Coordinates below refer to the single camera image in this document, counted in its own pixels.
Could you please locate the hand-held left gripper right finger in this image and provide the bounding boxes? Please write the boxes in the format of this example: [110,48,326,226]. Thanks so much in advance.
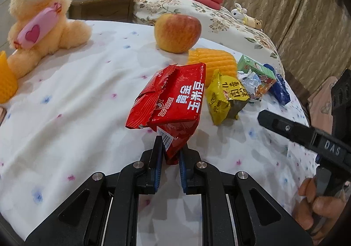
[179,144,313,246]

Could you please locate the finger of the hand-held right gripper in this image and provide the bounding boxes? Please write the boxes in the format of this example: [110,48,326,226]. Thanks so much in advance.
[257,109,319,150]

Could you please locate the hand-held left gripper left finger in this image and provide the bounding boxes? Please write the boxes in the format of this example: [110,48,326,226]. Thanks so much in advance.
[25,135,165,246]

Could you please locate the blue packet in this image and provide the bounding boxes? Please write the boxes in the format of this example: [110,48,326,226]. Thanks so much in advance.
[263,64,291,106]

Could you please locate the silver snack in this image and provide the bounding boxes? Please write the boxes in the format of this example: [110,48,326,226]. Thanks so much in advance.
[237,70,265,103]

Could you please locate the red snack packet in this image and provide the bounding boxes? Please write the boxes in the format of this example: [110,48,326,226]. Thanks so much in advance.
[125,62,207,166]

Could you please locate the green carton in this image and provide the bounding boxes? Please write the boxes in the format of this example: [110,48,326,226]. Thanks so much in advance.
[237,55,277,96]

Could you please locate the yellow snack packet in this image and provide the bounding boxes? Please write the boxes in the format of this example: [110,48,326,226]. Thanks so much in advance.
[206,69,250,126]

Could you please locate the yellow foam fruit net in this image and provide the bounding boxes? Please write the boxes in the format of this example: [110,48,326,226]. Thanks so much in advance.
[188,48,238,85]
[0,51,19,104]

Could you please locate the person's right hand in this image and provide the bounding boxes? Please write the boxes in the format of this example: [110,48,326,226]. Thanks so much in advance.
[293,177,346,241]

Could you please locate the pink cloth covered furniture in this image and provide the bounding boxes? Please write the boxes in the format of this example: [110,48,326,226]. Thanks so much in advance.
[307,76,339,126]

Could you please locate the yellow plush toy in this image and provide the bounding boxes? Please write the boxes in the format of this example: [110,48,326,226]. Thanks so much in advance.
[245,14,263,29]

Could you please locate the bed with floral bedspread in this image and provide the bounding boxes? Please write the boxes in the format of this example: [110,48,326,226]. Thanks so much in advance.
[133,0,286,82]

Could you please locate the white bunny plush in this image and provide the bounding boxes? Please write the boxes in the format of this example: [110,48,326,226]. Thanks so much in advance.
[230,3,249,23]

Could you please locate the beige patterned curtain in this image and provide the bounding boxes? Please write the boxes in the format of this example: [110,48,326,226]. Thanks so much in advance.
[179,0,351,85]

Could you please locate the red yellow apple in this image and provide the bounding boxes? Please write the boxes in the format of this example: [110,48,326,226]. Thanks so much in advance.
[154,14,202,54]

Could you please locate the wooden nightstand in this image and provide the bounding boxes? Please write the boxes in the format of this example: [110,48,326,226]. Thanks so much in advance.
[68,0,137,23]

